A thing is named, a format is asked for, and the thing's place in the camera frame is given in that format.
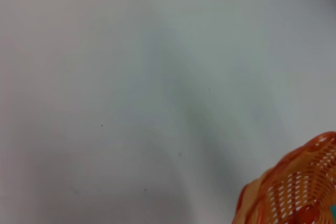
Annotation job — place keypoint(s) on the teal foam cube block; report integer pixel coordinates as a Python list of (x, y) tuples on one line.
[(333, 210)]

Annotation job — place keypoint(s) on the orange woven plastic basket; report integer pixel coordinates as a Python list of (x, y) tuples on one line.
[(296, 184)]

